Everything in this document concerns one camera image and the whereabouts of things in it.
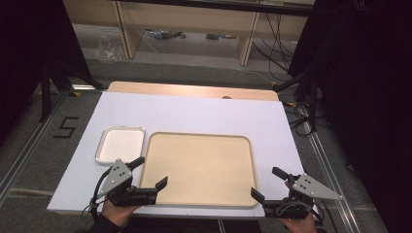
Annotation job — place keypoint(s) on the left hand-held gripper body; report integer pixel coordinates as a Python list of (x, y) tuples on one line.
[(116, 177)]

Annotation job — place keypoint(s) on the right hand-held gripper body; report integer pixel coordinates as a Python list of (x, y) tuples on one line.
[(307, 187)]

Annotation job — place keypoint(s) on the person's left hand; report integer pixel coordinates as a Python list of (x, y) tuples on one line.
[(118, 214)]

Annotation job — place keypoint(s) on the person's right hand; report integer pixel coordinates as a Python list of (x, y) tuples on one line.
[(298, 225)]

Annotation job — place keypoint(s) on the small white metal-rimmed tray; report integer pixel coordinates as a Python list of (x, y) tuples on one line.
[(121, 144)]

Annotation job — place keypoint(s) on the large beige tray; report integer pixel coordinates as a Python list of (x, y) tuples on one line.
[(200, 168)]

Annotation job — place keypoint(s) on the white board table cover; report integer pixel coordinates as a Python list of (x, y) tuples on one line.
[(200, 113)]

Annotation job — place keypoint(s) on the black metal stand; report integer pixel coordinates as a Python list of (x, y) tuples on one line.
[(311, 93), (45, 93)]

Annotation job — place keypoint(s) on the light wooden table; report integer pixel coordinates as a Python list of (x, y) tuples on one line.
[(181, 89)]

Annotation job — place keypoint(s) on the black curtain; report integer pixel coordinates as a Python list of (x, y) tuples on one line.
[(366, 97), (29, 48)]

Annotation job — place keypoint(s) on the clear plastic bag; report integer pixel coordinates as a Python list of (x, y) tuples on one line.
[(108, 45)]

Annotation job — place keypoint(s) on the bluish bundle under shelf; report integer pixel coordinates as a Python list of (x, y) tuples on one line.
[(163, 34)]

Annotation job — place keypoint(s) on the small brown object under shelf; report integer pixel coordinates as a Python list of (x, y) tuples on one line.
[(217, 36)]

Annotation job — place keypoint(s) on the light wooden shelf unit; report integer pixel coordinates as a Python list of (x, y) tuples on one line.
[(194, 19)]

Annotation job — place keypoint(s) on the aluminium floor rail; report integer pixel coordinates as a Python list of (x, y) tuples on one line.
[(330, 174), (29, 152)]

